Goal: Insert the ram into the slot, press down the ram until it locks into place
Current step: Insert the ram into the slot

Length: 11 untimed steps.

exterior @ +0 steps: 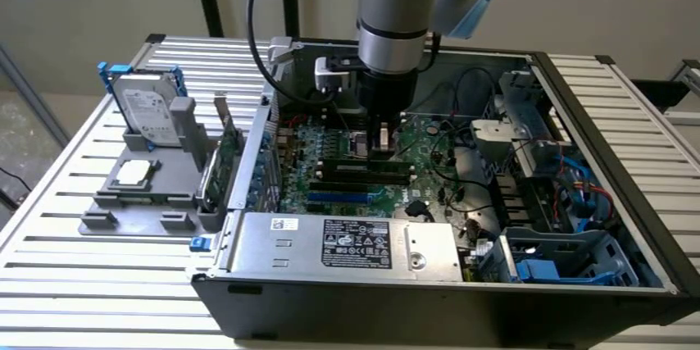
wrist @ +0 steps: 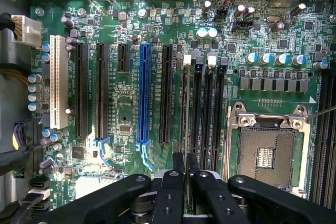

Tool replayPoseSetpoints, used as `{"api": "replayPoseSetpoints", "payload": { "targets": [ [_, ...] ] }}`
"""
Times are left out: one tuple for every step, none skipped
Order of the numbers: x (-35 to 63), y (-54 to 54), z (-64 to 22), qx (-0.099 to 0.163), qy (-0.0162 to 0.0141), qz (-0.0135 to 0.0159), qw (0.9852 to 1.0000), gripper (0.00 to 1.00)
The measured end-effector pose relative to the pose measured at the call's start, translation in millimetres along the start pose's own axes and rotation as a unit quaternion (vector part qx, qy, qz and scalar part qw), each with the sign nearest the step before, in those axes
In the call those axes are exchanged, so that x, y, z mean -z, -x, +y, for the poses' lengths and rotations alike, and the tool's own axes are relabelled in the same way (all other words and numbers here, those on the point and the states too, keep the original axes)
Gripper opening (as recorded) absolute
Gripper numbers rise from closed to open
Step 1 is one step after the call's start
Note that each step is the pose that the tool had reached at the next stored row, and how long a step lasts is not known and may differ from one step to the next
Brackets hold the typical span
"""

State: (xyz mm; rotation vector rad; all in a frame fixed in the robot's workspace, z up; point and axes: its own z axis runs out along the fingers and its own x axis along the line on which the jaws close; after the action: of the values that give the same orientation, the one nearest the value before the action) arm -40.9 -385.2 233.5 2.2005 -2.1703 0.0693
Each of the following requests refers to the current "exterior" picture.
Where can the black expansion slot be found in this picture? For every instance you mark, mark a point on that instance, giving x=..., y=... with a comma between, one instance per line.
x=339, y=187

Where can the grey parts rack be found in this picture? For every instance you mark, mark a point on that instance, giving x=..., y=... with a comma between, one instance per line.
x=137, y=219

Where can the silver power supply unit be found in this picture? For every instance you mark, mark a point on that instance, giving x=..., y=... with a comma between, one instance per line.
x=306, y=251

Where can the black RAM slot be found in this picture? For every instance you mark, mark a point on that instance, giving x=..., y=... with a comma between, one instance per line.
x=361, y=178
x=329, y=164

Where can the grey plastic fan shroud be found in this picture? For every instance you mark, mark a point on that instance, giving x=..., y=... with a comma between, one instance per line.
x=493, y=137

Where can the green graphics card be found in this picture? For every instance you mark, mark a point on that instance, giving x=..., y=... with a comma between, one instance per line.
x=225, y=161

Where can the CPU socket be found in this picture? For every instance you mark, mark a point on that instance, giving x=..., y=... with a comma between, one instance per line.
x=355, y=143

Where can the blue expansion slot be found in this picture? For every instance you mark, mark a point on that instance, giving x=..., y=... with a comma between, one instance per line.
x=342, y=197

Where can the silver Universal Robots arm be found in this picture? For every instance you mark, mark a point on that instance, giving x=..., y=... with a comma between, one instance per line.
x=391, y=18

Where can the blue plastic disk bay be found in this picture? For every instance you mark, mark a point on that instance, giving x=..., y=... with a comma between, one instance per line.
x=569, y=251

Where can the grey case latch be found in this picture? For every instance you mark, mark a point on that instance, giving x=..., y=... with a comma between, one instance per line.
x=285, y=48

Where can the silver hard disk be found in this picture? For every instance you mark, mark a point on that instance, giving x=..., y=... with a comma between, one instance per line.
x=147, y=112

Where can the blue disk caddy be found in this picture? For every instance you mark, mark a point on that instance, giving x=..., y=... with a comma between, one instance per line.
x=118, y=68

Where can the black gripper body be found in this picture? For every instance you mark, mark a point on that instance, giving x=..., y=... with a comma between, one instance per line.
x=389, y=94

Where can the black open PC case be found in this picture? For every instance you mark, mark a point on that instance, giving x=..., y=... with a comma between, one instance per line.
x=355, y=313

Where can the silver metal disk bay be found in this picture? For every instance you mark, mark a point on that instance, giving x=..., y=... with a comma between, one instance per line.
x=522, y=100

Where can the silver CPU chip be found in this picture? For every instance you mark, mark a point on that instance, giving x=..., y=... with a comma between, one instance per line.
x=134, y=174

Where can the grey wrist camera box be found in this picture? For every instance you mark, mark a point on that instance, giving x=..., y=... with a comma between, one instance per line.
x=331, y=73

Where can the small blue table clip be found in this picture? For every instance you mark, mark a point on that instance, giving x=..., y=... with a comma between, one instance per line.
x=201, y=242

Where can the green motherboard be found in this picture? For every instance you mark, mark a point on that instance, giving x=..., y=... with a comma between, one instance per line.
x=427, y=149

